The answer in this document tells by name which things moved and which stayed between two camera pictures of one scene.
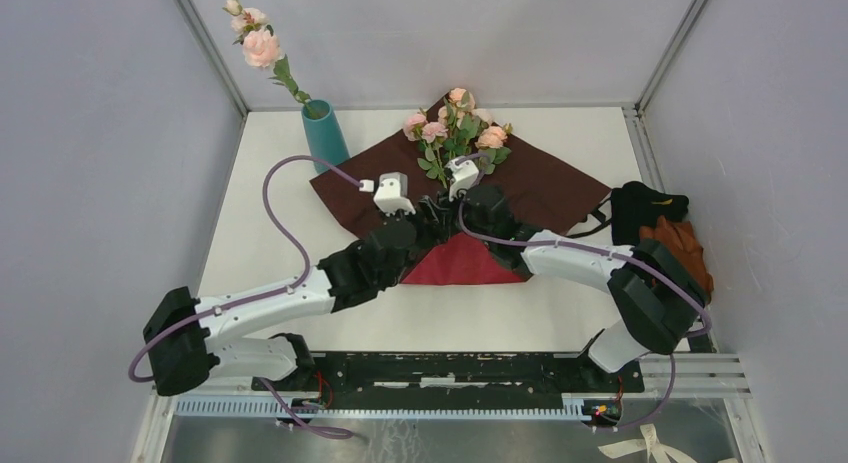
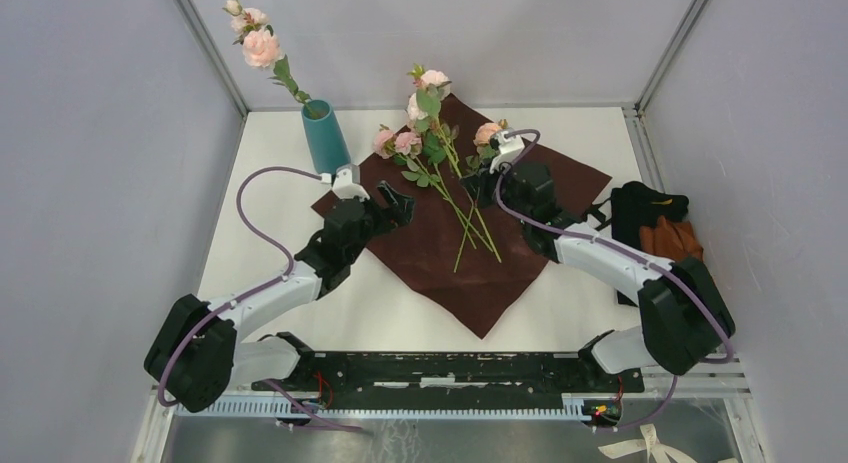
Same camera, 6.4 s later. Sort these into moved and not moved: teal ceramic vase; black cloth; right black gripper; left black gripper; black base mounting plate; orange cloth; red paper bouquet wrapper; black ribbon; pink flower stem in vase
Moved: left black gripper; red paper bouquet wrapper; right black gripper
Not moved: orange cloth; black cloth; black base mounting plate; black ribbon; teal ceramic vase; pink flower stem in vase
